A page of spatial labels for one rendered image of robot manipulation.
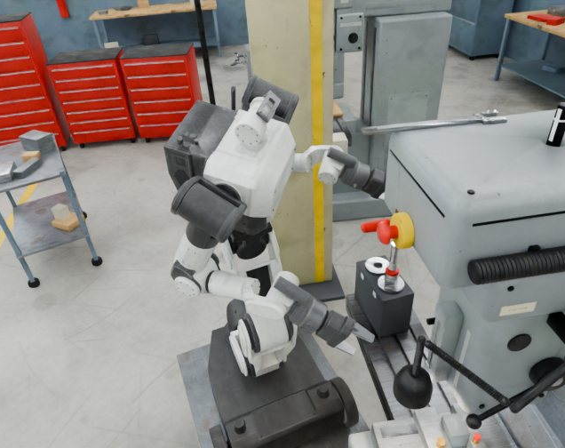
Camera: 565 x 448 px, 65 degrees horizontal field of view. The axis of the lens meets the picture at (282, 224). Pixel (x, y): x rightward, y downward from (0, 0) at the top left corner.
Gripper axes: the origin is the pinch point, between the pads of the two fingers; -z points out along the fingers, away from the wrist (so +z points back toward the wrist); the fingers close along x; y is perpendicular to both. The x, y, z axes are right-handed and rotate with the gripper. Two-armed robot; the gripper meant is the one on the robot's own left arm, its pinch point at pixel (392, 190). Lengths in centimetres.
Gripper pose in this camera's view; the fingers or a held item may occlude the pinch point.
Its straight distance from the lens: 155.4
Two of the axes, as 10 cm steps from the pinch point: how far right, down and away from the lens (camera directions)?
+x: 2.9, -4.1, -8.7
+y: 2.6, -8.4, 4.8
